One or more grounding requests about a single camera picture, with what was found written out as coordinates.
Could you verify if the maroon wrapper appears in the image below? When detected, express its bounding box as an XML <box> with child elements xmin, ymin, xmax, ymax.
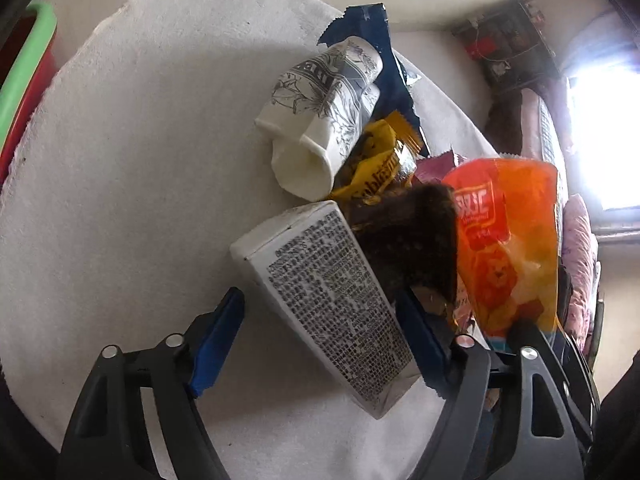
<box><xmin>412</xmin><ymin>147</ymin><xmax>458</xmax><ymax>186</ymax></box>

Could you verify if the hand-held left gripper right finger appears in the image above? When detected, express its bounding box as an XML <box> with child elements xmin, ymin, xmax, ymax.
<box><xmin>396</xmin><ymin>290</ymin><xmax>586</xmax><ymax>480</ymax></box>

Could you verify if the white milk carton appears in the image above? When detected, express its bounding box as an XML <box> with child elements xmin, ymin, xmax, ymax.
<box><xmin>230</xmin><ymin>200</ymin><xmax>421</xmax><ymax>420</ymax></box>

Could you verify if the small red bin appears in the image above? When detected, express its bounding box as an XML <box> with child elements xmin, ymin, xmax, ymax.
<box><xmin>465</xmin><ymin>40</ymin><xmax>494</xmax><ymax>62</ymax></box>

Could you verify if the pink floral quilt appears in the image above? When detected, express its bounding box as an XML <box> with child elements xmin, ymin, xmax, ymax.
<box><xmin>561</xmin><ymin>194</ymin><xmax>602</xmax><ymax>353</ymax></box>

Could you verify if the bed with plaid sheet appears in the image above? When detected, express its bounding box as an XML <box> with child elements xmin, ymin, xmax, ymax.
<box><xmin>485</xmin><ymin>87</ymin><xmax>571</xmax><ymax>201</ymax></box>

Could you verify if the dark blue wrapper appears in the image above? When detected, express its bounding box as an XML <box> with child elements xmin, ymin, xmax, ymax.
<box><xmin>318</xmin><ymin>2</ymin><xmax>431</xmax><ymax>156</ymax></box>

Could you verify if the dark metal shelf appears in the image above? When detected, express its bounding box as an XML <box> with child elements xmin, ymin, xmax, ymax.
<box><xmin>452</xmin><ymin>0</ymin><xmax>563</xmax><ymax>96</ymax></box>

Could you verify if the white printed paper cup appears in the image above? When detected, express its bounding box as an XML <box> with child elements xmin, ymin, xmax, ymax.
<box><xmin>255</xmin><ymin>35</ymin><xmax>384</xmax><ymax>202</ymax></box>

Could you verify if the bright window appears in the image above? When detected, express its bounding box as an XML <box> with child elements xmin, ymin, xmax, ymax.
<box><xmin>567</xmin><ymin>45</ymin><xmax>640</xmax><ymax>211</ymax></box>

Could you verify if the yellow black wrapper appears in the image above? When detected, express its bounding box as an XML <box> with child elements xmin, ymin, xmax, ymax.
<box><xmin>327</xmin><ymin>110</ymin><xmax>418</xmax><ymax>206</ymax></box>

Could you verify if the red bin with green rim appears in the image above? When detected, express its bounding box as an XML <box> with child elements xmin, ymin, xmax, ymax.
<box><xmin>0</xmin><ymin>2</ymin><xmax>60</xmax><ymax>186</ymax></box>

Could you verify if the dark brown wrapper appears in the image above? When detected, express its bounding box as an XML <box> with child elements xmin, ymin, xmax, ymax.
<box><xmin>345</xmin><ymin>182</ymin><xmax>458</xmax><ymax>306</ymax></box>

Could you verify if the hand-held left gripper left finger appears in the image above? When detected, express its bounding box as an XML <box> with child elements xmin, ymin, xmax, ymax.
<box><xmin>60</xmin><ymin>286</ymin><xmax>247</xmax><ymax>480</ymax></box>

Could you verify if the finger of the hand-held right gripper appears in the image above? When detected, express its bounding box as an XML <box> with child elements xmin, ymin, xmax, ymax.
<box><xmin>507</xmin><ymin>317</ymin><xmax>553</xmax><ymax>357</ymax></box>

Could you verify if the orange snack bag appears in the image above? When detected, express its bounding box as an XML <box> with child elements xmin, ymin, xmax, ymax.
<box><xmin>441</xmin><ymin>156</ymin><xmax>568</xmax><ymax>356</ymax></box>

